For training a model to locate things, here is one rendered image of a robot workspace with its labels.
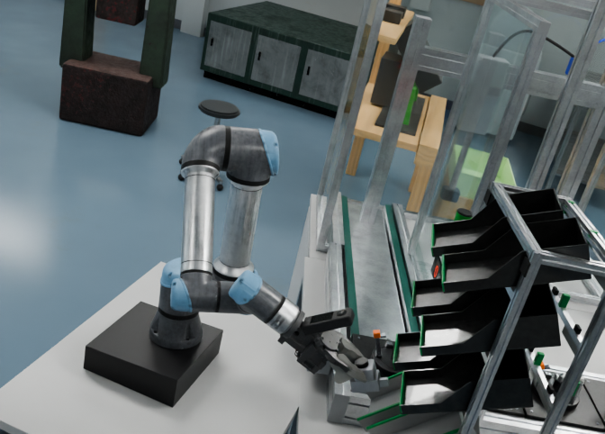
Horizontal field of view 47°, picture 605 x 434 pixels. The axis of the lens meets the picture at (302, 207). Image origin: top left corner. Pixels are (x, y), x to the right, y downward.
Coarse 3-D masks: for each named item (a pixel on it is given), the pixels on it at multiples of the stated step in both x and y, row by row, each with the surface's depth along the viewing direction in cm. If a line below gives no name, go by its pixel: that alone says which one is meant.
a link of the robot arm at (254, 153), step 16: (240, 128) 178; (240, 144) 174; (256, 144) 175; (272, 144) 176; (224, 160) 174; (240, 160) 175; (256, 160) 176; (272, 160) 177; (240, 176) 178; (256, 176) 178; (240, 192) 181; (256, 192) 182; (240, 208) 183; (256, 208) 185; (224, 224) 189; (240, 224) 185; (256, 224) 189; (224, 240) 189; (240, 240) 187; (224, 256) 191; (240, 256) 190; (224, 272) 191; (240, 272) 191; (256, 272) 198
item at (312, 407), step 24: (312, 264) 273; (312, 288) 256; (312, 312) 242; (576, 312) 283; (600, 336) 270; (552, 360) 247; (600, 360) 254; (312, 384) 207; (312, 408) 198; (312, 432) 189; (336, 432) 191; (360, 432) 193
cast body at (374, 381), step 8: (360, 360) 158; (368, 360) 159; (360, 368) 156; (368, 368) 156; (368, 376) 156; (376, 376) 157; (352, 384) 158; (360, 384) 157; (368, 384) 157; (376, 384) 157; (384, 384) 158; (352, 392) 159; (360, 392) 158
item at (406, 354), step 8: (400, 336) 178; (408, 336) 177; (416, 336) 177; (400, 344) 177; (408, 344) 176; (416, 344) 175; (400, 352) 173; (408, 352) 172; (416, 352) 172; (400, 360) 170; (408, 360) 169; (416, 360) 165; (424, 360) 164; (432, 360) 164; (440, 360) 163; (448, 360) 163; (400, 368) 166; (408, 368) 166; (416, 368) 165; (424, 368) 165
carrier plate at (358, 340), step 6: (354, 336) 215; (360, 336) 216; (366, 336) 216; (354, 342) 212; (360, 342) 213; (366, 342) 213; (372, 342) 214; (384, 342) 215; (360, 348) 210; (366, 348) 210; (372, 348) 211; (366, 354) 208
